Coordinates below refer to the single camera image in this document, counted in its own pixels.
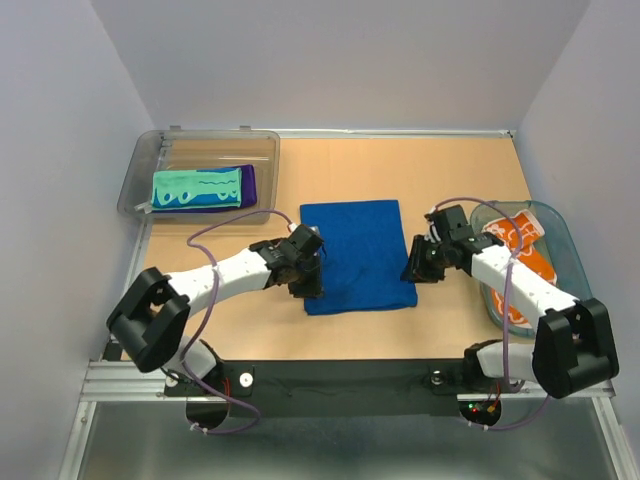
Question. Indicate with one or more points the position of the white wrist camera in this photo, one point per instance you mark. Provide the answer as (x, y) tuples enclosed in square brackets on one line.
[(432, 234), (293, 226)]

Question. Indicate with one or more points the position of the orange white patterned towel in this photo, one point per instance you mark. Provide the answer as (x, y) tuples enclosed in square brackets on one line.
[(532, 234)]

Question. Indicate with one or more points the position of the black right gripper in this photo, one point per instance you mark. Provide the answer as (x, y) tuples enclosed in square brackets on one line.
[(416, 269)]

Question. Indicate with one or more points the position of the purple towel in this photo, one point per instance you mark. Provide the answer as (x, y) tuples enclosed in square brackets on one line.
[(249, 192)]

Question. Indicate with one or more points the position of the teal plastic bin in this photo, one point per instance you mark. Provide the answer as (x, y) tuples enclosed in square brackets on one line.
[(557, 244)]

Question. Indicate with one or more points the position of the aluminium frame rail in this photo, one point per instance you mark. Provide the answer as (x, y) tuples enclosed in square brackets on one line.
[(139, 433)]

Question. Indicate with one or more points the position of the blue towel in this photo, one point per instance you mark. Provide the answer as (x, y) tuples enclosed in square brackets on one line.
[(365, 257)]

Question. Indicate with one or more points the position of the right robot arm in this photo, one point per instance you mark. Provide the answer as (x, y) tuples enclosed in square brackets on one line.
[(573, 346)]

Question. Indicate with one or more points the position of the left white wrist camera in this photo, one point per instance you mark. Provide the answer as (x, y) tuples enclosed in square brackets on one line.
[(293, 226)]

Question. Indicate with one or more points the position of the smoky clear plastic bin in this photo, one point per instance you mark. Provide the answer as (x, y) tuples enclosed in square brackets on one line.
[(177, 149)]

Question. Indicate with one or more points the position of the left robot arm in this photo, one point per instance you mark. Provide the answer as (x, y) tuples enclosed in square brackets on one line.
[(149, 320)]

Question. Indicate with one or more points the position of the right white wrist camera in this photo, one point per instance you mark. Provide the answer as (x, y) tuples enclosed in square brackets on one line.
[(432, 234)]

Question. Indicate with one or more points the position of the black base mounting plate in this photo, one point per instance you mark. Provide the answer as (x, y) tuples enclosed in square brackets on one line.
[(238, 393)]

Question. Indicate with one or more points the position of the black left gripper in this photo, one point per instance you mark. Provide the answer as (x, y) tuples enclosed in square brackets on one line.
[(314, 288)]

